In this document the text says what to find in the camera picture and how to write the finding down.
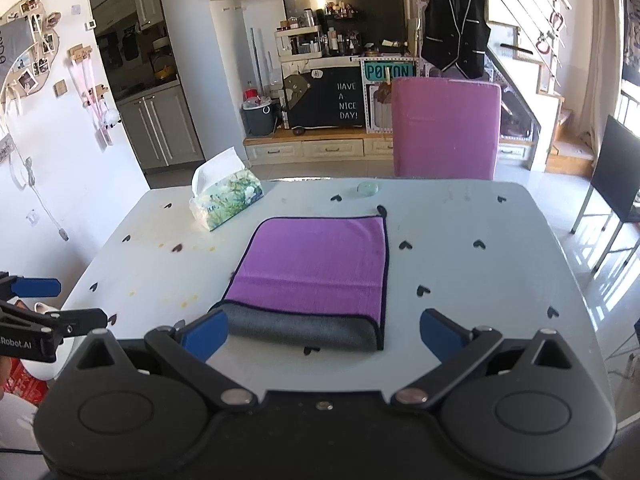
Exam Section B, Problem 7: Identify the grey bucket with red item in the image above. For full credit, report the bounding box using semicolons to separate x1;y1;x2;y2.
242;88;276;138

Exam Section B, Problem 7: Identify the cream low drawer cabinet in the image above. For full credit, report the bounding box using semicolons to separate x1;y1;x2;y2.
243;128;536;166

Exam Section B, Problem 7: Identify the grey kitchen base cabinet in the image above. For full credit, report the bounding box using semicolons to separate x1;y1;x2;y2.
117;81;204;170

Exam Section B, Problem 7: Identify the photo collage wall board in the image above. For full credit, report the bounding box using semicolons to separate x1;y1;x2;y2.
1;0;61;107

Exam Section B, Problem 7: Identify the purple and grey towel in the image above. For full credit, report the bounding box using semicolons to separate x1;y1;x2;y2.
214;214;390;352

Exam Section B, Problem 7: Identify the black vest with white trim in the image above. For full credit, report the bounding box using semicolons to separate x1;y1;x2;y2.
421;0;490;79

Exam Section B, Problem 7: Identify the floral tissue pack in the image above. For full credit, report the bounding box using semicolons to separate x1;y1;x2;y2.
189;148;264;231

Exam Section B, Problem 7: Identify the black chair by window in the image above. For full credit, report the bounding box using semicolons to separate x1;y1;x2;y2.
570;115;639;274

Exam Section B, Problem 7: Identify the white kitchen shelf rack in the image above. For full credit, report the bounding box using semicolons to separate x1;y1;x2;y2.
274;25;322;62

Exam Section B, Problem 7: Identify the round green tape measure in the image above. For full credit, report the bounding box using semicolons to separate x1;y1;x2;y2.
357;181;378;197

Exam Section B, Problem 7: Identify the pink upholstered chair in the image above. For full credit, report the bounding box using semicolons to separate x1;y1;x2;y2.
392;77;501;181

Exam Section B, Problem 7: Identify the teal potion sign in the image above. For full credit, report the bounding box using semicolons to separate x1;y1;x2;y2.
363;61;416;82

